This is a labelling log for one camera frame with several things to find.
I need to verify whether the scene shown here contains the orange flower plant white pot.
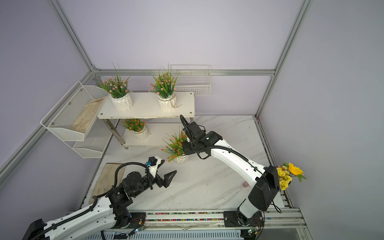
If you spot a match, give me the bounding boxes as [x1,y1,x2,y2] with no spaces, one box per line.
[161,130,189,164]

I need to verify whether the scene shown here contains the pink flower plant white pot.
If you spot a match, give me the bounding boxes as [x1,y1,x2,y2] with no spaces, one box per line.
[100,66,134,112]

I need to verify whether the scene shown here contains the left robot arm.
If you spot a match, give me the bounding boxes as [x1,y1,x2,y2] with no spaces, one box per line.
[23,170,177,240]

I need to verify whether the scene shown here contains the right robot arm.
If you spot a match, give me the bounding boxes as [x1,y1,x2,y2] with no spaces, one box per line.
[180,115,282,226]

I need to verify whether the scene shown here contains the white two-tier rack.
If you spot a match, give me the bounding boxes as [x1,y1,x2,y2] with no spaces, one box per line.
[98,92,195,149]

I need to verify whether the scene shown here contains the yellow flowers purple vase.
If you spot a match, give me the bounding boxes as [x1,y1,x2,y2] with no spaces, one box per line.
[275,162,307,191]

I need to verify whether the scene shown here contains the beige glove in mesh shelf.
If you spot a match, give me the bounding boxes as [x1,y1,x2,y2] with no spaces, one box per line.
[70,96,106,134]

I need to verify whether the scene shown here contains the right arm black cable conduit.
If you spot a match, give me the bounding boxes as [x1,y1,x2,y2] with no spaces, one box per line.
[179,114,283,214]

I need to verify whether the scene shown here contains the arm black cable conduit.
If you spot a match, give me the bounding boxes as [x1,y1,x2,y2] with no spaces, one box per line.
[28,161,155,240]
[179,114,283,214]

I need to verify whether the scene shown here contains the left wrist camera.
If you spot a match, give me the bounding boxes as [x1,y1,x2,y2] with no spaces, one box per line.
[147,156,162,178]

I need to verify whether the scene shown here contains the white wire wall basket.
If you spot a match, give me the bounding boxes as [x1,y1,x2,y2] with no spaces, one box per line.
[169,64,211,97]

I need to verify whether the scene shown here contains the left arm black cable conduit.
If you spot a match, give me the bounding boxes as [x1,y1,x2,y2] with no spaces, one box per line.
[28,161,155,240]

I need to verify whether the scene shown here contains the white mesh wall shelf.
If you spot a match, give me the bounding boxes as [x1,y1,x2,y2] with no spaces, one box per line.
[40,82,112,159]

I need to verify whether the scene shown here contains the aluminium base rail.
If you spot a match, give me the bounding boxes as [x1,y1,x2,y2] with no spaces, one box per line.
[55,208,308,240]

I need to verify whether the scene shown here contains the aluminium frame rails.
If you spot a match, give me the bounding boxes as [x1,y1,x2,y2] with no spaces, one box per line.
[1,1,313,188]

